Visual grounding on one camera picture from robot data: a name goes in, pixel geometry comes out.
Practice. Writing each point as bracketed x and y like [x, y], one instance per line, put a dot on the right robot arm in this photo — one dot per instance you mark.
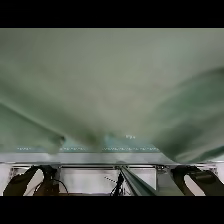
[203, 176]

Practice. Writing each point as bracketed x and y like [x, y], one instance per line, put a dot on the silver frame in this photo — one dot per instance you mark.
[141, 188]

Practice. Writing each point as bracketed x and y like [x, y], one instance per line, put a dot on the pale green shirt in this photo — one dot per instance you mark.
[110, 83]

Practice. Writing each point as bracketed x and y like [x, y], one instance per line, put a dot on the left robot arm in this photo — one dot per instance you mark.
[20, 183]

